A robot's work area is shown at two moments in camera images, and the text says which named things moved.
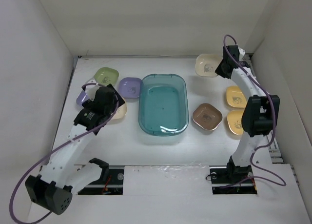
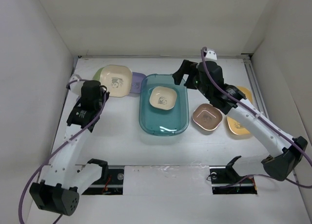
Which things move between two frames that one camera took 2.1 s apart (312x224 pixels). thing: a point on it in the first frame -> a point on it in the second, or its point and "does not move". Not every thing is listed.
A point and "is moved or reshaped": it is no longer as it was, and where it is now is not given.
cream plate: [121, 111] -> [117, 79]
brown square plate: [207, 116] does not move
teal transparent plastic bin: [163, 108] does not move
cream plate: [206, 64] is moved or reshaped
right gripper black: [219, 71] -> [187, 67]
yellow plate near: [234, 120] does not move
